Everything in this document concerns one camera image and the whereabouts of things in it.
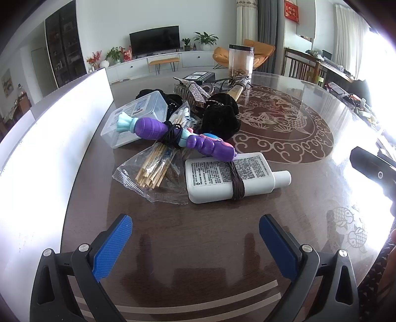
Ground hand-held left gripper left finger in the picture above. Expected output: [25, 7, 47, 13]
[29, 214, 133, 322]

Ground clear plastic lidded container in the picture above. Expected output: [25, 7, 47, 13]
[100, 91, 168, 150]

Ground framed wall picture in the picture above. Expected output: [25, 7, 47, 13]
[0, 69, 13, 90]

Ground pack of cotton swabs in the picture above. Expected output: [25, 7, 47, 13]
[169, 104, 198, 129]

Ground white plastic bottle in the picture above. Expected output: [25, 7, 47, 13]
[185, 152, 292, 204]

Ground rimless glasses with black arms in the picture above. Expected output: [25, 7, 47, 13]
[212, 77, 248, 93]

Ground white patterned curtain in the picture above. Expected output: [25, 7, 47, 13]
[235, 0, 259, 47]

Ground black velvet pouch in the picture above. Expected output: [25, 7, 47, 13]
[200, 94, 242, 140]

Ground cluttered wooden sideboard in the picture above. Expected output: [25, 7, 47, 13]
[322, 57, 396, 131]

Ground person's patterned dark clothing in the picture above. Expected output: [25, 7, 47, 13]
[356, 238, 396, 313]

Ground sheer white curtain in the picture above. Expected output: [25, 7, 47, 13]
[334, 3, 372, 78]

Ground purple and teal plastic toy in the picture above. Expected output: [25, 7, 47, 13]
[117, 113, 238, 162]

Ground orange stool with thin legs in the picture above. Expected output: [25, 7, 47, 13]
[148, 57, 180, 75]

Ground black television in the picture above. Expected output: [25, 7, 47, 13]
[129, 25, 181, 58]

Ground clear jar with black lid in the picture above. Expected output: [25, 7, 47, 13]
[228, 44, 255, 78]

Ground black box with white label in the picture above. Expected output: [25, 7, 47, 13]
[182, 72, 216, 88]

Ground red flowers in vase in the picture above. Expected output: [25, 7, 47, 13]
[86, 51, 110, 70]

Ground orange lounge chair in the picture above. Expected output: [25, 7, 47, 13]
[212, 39, 276, 71]

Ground white television cabinet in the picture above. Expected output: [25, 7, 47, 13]
[105, 50, 231, 82]

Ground clear bag of wooden sticks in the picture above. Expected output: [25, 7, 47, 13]
[112, 145, 190, 205]

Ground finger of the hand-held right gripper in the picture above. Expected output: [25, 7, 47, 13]
[349, 146, 396, 217]

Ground red wall hanging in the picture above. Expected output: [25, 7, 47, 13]
[285, 0, 300, 24]

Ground large white box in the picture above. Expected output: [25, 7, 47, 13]
[0, 67, 114, 313]

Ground bushy green potted plant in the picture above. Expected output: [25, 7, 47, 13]
[105, 46, 124, 64]

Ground large green potted plant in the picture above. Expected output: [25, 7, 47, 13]
[193, 31, 219, 51]

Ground grey curtain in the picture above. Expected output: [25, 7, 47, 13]
[258, 0, 280, 73]

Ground dark display cabinet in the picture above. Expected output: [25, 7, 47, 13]
[45, 0, 88, 90]

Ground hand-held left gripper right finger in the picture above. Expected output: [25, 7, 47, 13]
[259, 214, 359, 322]

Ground dark wooden chair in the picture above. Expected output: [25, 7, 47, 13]
[284, 47, 328, 89]

